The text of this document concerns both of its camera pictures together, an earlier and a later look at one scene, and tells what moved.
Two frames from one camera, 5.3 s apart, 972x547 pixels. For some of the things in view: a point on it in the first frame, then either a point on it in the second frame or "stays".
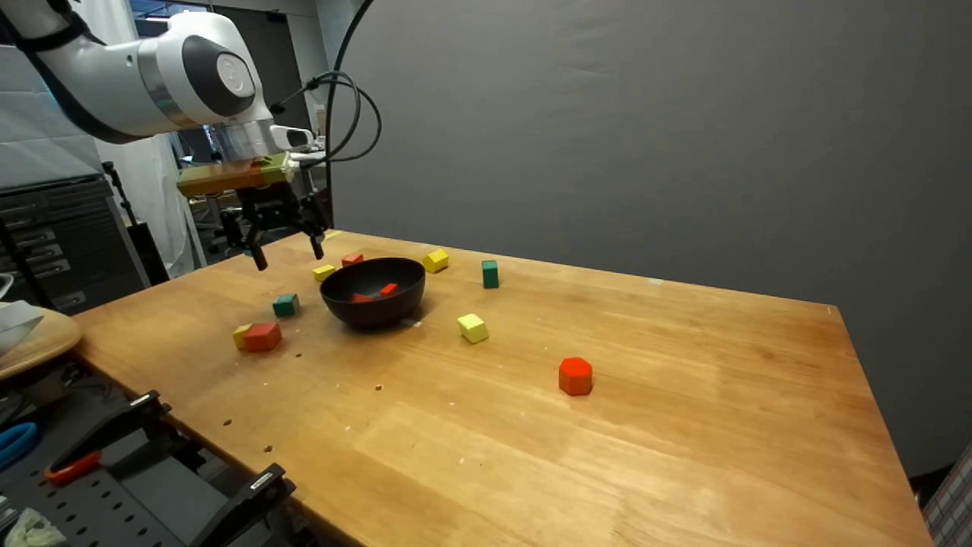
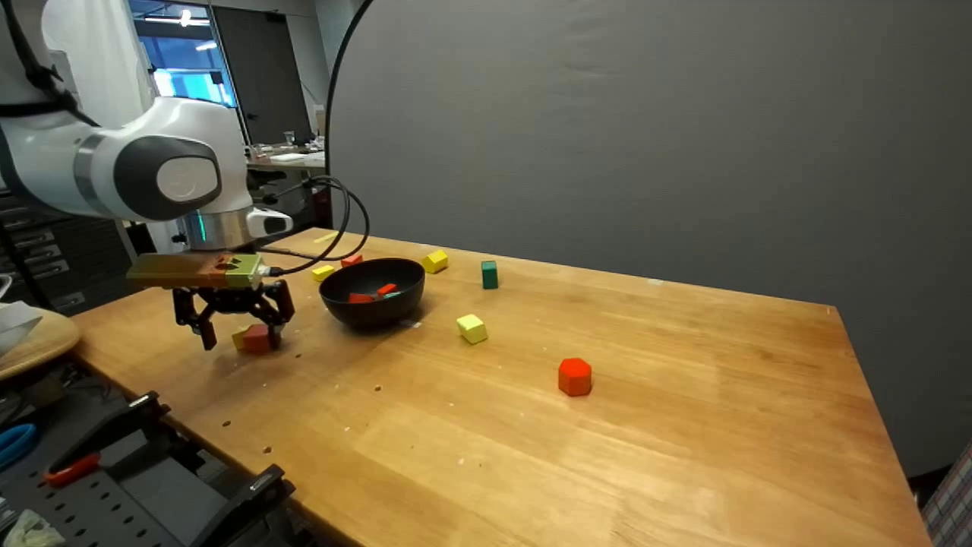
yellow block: (242, 337) stays
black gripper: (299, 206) -> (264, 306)
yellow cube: (473, 329) stays
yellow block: (323, 271) stays
